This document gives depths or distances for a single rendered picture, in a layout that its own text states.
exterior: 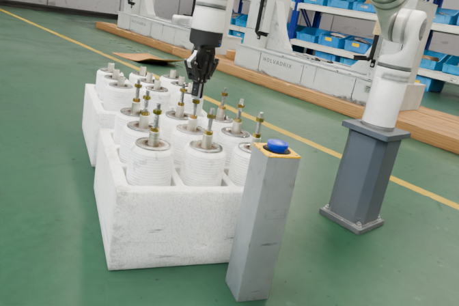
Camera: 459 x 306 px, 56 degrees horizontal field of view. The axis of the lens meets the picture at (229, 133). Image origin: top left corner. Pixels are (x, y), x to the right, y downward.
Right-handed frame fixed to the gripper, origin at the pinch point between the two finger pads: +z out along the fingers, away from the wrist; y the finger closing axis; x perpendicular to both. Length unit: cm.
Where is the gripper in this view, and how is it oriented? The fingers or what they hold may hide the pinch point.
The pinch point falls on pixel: (197, 90)
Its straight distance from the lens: 103.3
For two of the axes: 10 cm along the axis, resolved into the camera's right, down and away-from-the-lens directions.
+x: -8.8, -2.7, 3.8
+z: -1.7, 9.5, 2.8
